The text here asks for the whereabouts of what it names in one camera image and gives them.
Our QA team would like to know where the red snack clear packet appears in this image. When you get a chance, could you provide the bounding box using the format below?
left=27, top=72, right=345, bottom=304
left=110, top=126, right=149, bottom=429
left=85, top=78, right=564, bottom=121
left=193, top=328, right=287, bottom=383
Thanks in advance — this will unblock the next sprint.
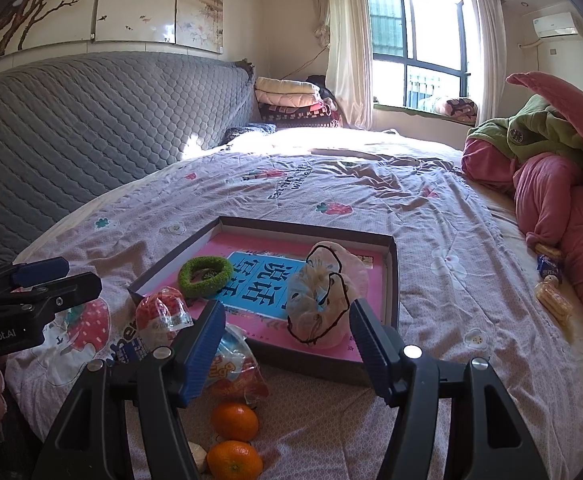
left=136, top=286, right=194, bottom=348

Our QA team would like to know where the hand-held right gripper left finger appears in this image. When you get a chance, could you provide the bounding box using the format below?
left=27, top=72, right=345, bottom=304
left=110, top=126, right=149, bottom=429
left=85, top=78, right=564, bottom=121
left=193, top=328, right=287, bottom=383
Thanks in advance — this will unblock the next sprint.
left=30, top=300, right=227, bottom=480

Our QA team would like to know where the grey quilted headboard cover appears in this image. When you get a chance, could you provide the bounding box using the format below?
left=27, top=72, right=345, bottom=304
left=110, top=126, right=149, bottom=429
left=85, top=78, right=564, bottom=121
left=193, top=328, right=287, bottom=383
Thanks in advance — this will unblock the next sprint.
left=0, top=51, right=255, bottom=271

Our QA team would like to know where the egg-shaped toy packet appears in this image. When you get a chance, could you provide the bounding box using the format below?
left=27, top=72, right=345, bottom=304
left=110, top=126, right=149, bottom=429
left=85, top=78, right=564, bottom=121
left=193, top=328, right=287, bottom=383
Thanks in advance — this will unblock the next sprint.
left=204, top=324, right=268, bottom=408

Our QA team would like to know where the pink fleece blanket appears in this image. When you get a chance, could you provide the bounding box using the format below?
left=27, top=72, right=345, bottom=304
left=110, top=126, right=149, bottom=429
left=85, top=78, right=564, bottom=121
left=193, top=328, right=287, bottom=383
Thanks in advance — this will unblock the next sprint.
left=461, top=137, right=583, bottom=361

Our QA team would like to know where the yellow wafer packet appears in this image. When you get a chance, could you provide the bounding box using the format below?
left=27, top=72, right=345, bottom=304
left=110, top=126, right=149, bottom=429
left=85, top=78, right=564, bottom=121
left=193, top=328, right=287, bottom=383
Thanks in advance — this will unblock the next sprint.
left=535, top=242, right=565, bottom=261

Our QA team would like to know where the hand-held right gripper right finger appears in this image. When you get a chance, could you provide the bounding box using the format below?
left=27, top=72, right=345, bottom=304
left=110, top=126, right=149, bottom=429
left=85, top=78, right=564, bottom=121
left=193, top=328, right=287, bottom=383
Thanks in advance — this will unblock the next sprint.
left=349, top=299, right=579, bottom=480

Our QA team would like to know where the white air conditioner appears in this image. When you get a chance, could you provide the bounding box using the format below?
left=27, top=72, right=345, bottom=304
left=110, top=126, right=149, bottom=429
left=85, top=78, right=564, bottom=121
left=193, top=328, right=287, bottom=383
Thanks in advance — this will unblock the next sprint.
left=531, top=11, right=583, bottom=40

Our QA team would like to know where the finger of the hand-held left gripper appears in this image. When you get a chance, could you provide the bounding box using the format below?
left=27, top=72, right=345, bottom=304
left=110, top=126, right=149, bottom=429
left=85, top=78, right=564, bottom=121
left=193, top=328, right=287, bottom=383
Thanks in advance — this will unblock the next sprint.
left=0, top=257, right=70, bottom=297
left=0, top=272, right=104, bottom=315

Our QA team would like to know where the dark patterned folded blanket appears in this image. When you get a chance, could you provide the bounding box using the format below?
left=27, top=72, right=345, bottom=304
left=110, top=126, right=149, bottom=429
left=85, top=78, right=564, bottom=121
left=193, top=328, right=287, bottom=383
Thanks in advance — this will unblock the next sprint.
left=258, top=101, right=345, bottom=131

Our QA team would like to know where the small blue candy packet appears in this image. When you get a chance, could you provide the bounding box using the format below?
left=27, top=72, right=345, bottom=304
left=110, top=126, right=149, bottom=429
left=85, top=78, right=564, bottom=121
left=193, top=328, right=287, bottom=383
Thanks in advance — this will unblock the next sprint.
left=537, top=254, right=563, bottom=281

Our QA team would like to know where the dark fuzzy pillow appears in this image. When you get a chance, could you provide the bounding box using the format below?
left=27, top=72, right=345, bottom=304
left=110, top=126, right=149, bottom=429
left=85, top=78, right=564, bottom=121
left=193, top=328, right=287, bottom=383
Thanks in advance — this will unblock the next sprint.
left=223, top=122, right=277, bottom=145

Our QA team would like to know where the green fuzzy scrunchie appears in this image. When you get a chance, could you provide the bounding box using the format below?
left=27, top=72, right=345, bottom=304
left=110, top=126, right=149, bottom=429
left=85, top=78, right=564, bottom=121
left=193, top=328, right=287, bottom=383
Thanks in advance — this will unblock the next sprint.
left=178, top=256, right=235, bottom=297

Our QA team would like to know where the orange mandarin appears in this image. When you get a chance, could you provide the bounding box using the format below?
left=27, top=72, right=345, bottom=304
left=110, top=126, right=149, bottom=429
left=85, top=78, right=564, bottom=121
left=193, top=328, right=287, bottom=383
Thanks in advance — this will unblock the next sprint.
left=210, top=401, right=261, bottom=443
left=206, top=440, right=264, bottom=480

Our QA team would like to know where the green garment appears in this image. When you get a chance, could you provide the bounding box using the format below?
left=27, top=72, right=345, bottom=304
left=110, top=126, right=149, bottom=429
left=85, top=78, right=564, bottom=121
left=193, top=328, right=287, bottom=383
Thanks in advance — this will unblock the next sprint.
left=466, top=94, right=583, bottom=192

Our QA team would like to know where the white sheer curtain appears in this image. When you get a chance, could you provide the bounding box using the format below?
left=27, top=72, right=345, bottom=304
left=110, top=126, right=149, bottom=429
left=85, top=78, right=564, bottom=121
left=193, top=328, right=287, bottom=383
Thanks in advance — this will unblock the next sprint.
left=314, top=0, right=375, bottom=131
left=471, top=0, right=509, bottom=123

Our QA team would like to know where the patterned blanket on windowsill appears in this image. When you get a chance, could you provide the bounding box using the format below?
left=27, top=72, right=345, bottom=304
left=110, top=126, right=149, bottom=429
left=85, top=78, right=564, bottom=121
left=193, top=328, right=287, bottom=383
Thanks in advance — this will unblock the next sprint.
left=419, top=95, right=478, bottom=122

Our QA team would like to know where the cream folded blanket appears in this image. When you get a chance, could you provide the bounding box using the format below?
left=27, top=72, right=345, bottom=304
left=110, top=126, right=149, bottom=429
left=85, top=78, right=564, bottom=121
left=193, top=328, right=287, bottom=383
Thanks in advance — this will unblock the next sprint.
left=254, top=76, right=322, bottom=108

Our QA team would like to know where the yellow corn snack packet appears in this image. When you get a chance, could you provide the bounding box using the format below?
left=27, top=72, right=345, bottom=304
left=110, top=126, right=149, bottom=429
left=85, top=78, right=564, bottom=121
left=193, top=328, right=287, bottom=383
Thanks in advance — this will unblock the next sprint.
left=535, top=280, right=575, bottom=331

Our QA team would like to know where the dark framed window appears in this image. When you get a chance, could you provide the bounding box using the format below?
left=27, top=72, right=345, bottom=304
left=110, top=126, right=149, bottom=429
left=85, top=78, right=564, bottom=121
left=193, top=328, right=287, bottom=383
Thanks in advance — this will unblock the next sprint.
left=366, top=0, right=477, bottom=113

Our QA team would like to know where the white plastic bag black string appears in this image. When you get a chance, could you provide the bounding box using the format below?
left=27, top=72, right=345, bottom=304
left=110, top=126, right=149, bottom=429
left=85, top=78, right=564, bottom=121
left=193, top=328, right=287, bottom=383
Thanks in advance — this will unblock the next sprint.
left=286, top=241, right=369, bottom=350

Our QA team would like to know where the grey cardboard box pink inside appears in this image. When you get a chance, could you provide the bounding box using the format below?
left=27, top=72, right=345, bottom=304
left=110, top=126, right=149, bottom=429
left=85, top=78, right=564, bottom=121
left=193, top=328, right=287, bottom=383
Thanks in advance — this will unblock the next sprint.
left=128, top=216, right=399, bottom=388

